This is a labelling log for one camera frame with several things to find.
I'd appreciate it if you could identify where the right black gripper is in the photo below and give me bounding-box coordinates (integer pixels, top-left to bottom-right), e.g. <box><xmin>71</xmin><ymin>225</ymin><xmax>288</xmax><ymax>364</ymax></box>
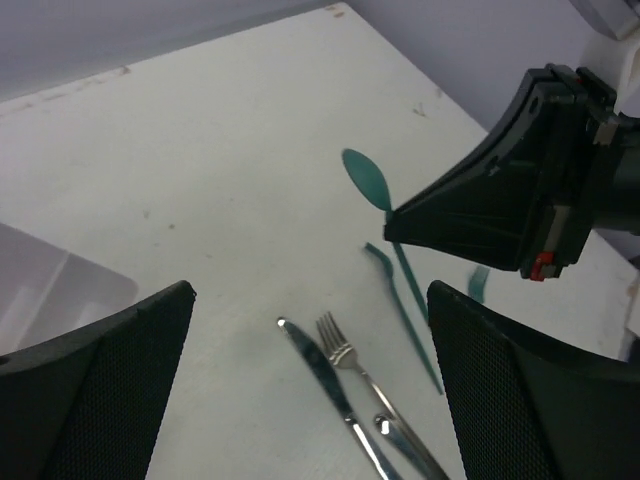
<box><xmin>384</xmin><ymin>64</ymin><xmax>639</xmax><ymax>280</ymax></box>

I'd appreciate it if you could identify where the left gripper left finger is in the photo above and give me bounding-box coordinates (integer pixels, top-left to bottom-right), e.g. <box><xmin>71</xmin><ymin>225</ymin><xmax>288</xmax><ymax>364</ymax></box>
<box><xmin>1</xmin><ymin>281</ymin><xmax>195</xmax><ymax>479</ymax></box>

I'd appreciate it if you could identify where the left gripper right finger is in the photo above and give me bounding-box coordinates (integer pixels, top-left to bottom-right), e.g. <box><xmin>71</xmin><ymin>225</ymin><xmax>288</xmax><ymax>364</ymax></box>
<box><xmin>427</xmin><ymin>281</ymin><xmax>639</xmax><ymax>479</ymax></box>

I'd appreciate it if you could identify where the teal plastic fork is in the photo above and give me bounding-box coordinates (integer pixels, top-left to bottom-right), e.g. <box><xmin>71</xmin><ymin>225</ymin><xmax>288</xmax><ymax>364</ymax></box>
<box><xmin>467</xmin><ymin>265</ymin><xmax>489</xmax><ymax>304</ymax></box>

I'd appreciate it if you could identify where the teal plastic knife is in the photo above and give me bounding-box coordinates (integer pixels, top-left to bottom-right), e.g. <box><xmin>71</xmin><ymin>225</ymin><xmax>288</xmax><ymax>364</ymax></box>
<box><xmin>364</xmin><ymin>242</ymin><xmax>428</xmax><ymax>336</ymax></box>

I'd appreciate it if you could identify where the teal plastic spoon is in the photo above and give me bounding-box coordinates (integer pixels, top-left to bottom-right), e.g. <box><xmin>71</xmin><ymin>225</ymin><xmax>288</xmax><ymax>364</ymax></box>
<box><xmin>341</xmin><ymin>148</ymin><xmax>445</xmax><ymax>396</ymax></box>

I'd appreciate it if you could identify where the crossing metal knife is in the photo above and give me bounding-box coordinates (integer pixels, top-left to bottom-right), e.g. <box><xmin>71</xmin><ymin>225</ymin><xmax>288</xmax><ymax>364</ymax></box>
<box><xmin>374</xmin><ymin>413</ymin><xmax>431</xmax><ymax>479</ymax></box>

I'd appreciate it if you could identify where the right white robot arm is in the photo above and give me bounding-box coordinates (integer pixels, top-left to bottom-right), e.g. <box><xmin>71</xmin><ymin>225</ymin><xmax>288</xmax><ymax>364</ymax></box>
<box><xmin>384</xmin><ymin>1</ymin><xmax>639</xmax><ymax>281</ymax></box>

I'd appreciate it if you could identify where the white three-compartment container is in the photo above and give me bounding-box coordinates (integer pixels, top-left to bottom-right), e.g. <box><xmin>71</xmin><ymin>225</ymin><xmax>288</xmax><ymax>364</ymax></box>
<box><xmin>1</xmin><ymin>224</ymin><xmax>138</xmax><ymax>355</ymax></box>

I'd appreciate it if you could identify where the upright metal fork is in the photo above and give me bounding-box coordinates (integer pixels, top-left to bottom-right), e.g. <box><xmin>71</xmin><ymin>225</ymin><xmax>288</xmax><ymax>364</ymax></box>
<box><xmin>316</xmin><ymin>312</ymin><xmax>449</xmax><ymax>480</ymax></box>

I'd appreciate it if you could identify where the long upright metal knife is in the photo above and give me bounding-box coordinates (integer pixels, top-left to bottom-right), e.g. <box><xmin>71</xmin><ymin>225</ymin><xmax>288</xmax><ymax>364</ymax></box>
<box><xmin>277</xmin><ymin>317</ymin><xmax>402</xmax><ymax>480</ymax></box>

